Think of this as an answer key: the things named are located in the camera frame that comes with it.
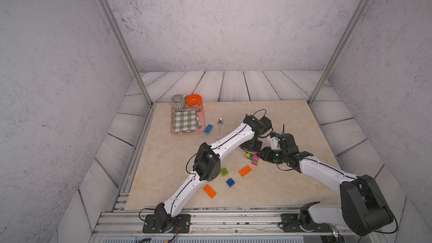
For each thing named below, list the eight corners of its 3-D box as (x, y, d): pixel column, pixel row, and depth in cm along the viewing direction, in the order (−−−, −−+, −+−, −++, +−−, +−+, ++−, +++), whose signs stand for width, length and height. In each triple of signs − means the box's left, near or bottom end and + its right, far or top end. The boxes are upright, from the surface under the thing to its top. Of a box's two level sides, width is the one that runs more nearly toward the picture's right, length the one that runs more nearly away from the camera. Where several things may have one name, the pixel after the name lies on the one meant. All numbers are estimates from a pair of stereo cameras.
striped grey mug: (171, 111, 119) (169, 104, 113) (174, 101, 126) (172, 94, 120) (185, 111, 119) (183, 104, 113) (187, 101, 126) (185, 94, 120)
